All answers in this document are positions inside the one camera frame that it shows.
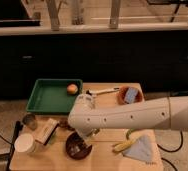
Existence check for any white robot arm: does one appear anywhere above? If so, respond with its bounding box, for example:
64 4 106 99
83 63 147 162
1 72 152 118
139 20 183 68
68 94 188 138

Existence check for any dark purple bowl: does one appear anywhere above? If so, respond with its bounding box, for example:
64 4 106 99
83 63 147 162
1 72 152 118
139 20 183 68
65 132 92 160

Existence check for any brown clay bowl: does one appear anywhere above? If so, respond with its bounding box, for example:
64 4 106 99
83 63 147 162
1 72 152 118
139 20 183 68
117 86 143 105

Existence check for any wooden brush block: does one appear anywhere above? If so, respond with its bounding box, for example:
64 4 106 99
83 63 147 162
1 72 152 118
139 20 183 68
35 118 58 145

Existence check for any yellow banana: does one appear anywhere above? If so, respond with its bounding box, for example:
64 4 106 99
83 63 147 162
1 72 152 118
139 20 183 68
113 129 134 153

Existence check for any orange fruit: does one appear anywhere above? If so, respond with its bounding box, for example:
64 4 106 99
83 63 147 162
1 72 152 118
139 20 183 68
67 84 78 95

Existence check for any green plastic tray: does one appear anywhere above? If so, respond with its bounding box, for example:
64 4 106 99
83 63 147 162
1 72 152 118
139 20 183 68
26 79 83 115

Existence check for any small metal can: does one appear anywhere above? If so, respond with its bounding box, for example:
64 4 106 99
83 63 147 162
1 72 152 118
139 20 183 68
22 114 37 130

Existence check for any blue sponge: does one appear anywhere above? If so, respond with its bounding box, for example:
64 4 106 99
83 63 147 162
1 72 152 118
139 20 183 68
124 87 138 104

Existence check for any white cup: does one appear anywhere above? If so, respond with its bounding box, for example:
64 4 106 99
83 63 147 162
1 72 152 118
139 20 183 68
14 133 35 154

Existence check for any blue cloth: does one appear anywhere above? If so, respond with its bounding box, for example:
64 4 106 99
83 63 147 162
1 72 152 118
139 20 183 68
122 135 153 163

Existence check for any black clamp bar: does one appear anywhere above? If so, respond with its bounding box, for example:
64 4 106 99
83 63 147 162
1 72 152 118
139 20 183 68
5 121 23 171

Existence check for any black cable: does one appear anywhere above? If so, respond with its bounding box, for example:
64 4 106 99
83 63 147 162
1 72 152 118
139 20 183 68
156 130 184 171

